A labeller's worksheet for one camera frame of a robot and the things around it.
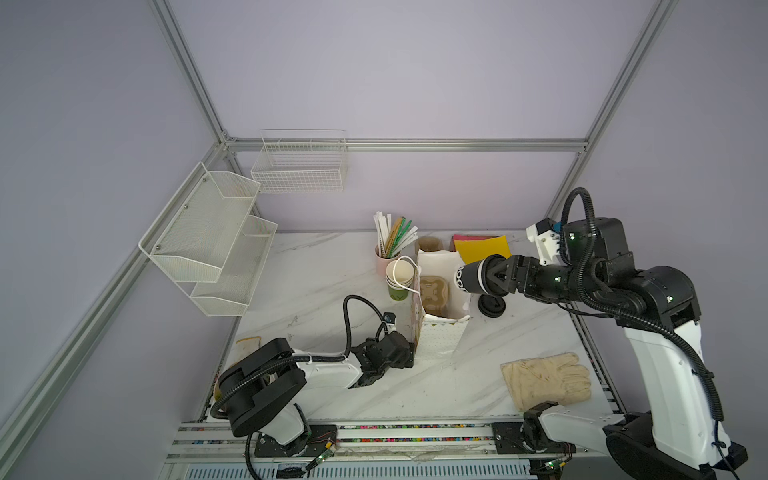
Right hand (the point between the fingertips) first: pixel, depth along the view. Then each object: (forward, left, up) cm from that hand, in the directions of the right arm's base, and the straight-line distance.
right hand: (495, 275), depth 58 cm
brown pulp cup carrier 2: (+43, +7, -37) cm, 57 cm away
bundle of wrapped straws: (+34, +21, -23) cm, 47 cm away
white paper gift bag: (-1, +8, -23) cm, 25 cm away
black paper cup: (+5, +4, -7) cm, 9 cm away
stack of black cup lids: (+16, -11, -38) cm, 42 cm away
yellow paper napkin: (+42, -10, -39) cm, 58 cm away
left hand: (+1, +20, -38) cm, 43 cm away
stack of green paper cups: (+22, +19, -30) cm, 42 cm away
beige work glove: (-6, -25, -40) cm, 48 cm away
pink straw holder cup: (+29, +26, -30) cm, 49 cm away
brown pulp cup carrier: (+16, +8, -31) cm, 36 cm away
